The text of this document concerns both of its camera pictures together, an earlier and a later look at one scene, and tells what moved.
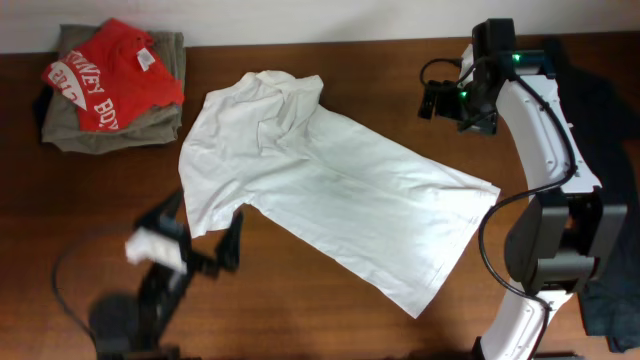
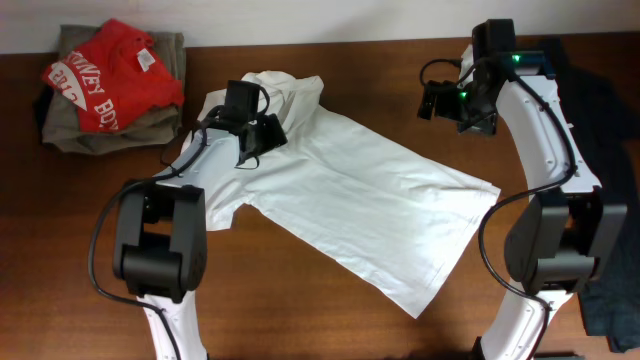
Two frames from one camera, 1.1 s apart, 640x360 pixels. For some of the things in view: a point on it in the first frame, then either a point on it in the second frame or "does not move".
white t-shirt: x=383 y=220 does not move
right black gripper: x=446 y=88 does not move
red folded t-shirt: x=115 y=78 does not move
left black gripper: x=230 y=245 -> x=271 y=130
